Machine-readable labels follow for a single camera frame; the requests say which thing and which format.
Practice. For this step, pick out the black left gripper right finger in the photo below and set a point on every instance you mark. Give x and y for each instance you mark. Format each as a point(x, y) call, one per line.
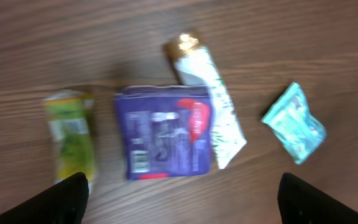
point(299, 202)

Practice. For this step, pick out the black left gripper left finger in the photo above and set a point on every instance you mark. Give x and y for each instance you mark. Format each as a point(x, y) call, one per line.
point(63, 203)

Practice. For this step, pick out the teal tissue packet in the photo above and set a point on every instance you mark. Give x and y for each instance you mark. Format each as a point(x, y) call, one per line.
point(294, 126)

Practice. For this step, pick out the green yellow snack packet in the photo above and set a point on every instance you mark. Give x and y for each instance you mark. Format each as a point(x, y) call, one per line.
point(70, 119)

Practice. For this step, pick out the purple Carefree pad packet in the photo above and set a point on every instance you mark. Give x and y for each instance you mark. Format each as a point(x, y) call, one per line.
point(165, 130)

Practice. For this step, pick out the white tube gold cap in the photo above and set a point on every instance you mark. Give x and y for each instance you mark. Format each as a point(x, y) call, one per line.
point(195, 66)

